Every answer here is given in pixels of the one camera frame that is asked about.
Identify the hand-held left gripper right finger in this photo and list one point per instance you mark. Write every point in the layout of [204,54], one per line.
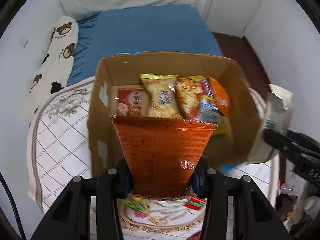
[196,182]

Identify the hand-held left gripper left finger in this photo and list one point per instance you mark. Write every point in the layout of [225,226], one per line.
[127,182]

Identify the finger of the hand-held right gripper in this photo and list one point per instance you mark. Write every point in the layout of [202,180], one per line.
[280,140]
[303,140]

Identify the white blue snack packet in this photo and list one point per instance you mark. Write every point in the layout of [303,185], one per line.
[277,110]

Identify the orange snack packet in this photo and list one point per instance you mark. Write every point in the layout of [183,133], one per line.
[220,92]
[165,152]

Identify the yellow blue snack packet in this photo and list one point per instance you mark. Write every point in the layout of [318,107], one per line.
[208,110]

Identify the brown snack packet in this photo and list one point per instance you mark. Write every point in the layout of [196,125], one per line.
[132,102]

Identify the noodle print snack packet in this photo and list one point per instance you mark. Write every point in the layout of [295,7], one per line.
[188,97]

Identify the red yellow snack packet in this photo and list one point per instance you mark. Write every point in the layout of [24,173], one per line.
[206,87]

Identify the pale yellow snack packet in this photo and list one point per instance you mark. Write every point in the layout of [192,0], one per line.
[161,95]

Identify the cardboard box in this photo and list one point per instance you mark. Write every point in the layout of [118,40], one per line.
[165,62]

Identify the green candy packet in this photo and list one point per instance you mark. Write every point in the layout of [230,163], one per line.
[135,203]

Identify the crumpled plastic bags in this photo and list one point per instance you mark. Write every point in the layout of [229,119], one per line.
[302,210]

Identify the white diamond pattern quilt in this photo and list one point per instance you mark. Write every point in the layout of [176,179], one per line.
[65,142]

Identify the white door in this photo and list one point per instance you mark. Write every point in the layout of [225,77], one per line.
[237,2]

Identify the bear print bolster pillow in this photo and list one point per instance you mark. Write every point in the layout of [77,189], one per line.
[57,52]

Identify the blue bed sheet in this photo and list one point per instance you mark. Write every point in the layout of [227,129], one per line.
[150,30]

